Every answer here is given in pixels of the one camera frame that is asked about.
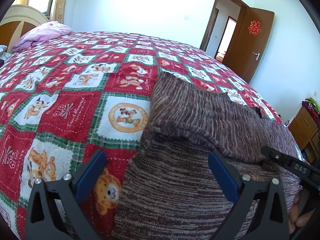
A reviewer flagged brown wooden desk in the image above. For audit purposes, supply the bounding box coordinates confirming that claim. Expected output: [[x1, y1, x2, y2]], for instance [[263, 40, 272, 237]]
[[289, 101, 319, 164]]

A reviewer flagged red green patchwork bedspread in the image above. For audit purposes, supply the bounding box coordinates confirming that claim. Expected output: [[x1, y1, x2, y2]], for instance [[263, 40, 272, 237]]
[[1, 32, 281, 239]]

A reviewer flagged yellow patterned curtain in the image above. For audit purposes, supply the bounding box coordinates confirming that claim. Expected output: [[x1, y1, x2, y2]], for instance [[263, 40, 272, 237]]
[[53, 0, 67, 23]]

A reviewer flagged cream wooden headboard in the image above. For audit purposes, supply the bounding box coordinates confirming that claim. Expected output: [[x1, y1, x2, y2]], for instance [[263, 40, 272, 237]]
[[1, 5, 48, 53]]

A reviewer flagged green folded clothes pile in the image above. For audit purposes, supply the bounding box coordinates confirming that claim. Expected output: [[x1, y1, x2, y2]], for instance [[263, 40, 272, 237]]
[[305, 97, 320, 115]]

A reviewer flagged brown knitted sun sweater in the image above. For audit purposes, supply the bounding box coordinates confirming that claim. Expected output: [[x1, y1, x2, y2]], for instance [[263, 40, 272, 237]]
[[111, 72, 299, 239]]

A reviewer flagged pink folded quilt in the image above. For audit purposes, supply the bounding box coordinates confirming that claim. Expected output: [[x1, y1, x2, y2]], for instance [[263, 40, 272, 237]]
[[12, 21, 73, 53]]

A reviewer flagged red double-happiness door decoration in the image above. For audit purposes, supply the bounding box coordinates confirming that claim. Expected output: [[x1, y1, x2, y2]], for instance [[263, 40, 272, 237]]
[[248, 21, 261, 36]]

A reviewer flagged brown wooden door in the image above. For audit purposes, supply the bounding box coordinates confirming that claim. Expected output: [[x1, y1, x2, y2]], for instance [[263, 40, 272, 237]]
[[222, 6, 274, 83]]

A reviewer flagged person's right hand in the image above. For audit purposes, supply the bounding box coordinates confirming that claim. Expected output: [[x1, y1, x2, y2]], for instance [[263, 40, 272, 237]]
[[288, 192, 316, 234]]

